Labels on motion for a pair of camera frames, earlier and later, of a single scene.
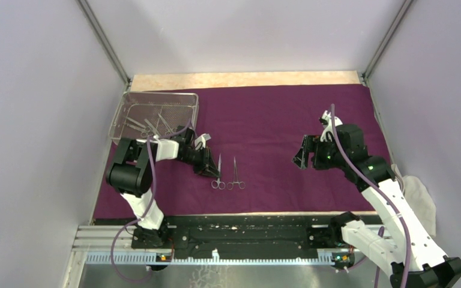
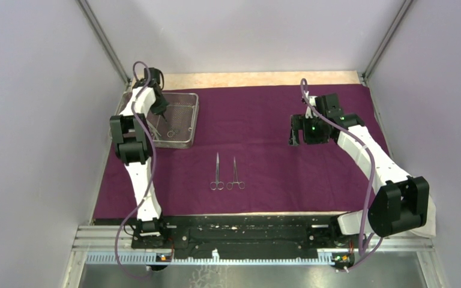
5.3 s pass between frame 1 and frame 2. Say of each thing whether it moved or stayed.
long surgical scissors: stayed
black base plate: stayed
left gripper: moved
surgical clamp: stayed
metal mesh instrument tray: stayed
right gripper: moved
